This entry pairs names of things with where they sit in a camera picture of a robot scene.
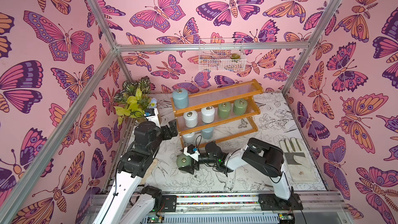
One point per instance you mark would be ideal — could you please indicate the small green tea canister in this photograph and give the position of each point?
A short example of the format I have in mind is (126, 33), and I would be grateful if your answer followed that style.
(224, 110)

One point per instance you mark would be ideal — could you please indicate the white wire basket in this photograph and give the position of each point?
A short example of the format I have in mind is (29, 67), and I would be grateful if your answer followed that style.
(215, 56)

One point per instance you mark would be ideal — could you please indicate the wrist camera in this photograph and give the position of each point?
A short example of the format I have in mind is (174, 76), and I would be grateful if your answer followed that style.
(193, 150)
(152, 114)

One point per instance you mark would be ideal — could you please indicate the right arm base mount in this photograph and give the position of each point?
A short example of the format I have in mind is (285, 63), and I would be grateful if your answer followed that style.
(270, 202)

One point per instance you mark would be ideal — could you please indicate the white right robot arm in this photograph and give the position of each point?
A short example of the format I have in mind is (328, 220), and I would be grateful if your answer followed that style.
(266, 158)

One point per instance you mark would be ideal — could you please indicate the small plant in basket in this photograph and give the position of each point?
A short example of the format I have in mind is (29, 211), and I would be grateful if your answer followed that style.
(235, 56)

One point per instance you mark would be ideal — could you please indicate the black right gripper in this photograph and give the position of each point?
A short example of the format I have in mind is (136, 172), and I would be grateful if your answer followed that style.
(195, 160)

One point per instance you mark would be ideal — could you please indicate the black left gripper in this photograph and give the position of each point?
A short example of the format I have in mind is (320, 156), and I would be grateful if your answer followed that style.
(168, 135)

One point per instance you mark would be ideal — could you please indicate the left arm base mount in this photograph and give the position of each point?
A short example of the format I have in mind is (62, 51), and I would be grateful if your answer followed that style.
(161, 202)

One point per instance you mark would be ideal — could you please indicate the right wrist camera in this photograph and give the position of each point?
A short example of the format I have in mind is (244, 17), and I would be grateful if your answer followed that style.
(193, 150)

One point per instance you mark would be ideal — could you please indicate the large blue tea canister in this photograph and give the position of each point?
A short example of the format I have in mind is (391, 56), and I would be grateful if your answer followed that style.
(180, 98)

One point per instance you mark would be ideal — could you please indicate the wooden three-tier shelf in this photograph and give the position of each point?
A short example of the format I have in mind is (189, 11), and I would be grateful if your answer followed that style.
(217, 107)

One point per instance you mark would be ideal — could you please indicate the clear vase with plants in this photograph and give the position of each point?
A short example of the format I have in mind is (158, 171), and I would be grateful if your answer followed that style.
(134, 99)

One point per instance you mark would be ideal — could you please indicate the white grey work glove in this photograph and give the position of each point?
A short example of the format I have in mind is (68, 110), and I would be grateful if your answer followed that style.
(298, 160)

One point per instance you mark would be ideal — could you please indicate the front aluminium rail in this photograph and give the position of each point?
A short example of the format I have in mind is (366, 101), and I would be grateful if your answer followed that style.
(248, 202)

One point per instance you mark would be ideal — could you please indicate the large green tea canister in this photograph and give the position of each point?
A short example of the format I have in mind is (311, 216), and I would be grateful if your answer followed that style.
(183, 160)

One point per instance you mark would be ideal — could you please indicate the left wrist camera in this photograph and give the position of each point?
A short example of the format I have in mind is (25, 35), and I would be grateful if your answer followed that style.
(152, 114)

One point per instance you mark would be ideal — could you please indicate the white canister bottom shelf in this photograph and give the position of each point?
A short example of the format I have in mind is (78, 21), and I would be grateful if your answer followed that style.
(189, 138)

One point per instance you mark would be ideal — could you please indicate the blue canister bottom shelf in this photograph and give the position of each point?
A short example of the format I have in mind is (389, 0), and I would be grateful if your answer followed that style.
(207, 133)

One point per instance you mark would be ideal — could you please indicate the white tea canister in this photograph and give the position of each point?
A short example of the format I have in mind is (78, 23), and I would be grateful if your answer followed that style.
(190, 119)
(208, 114)

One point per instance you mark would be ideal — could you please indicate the beige work glove left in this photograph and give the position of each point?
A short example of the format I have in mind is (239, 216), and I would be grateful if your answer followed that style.
(149, 171)

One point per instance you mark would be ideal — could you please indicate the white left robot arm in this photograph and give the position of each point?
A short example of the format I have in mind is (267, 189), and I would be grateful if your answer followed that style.
(130, 171)

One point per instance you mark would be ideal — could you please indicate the aluminium frame rail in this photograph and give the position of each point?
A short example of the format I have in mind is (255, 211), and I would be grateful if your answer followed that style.
(25, 185)

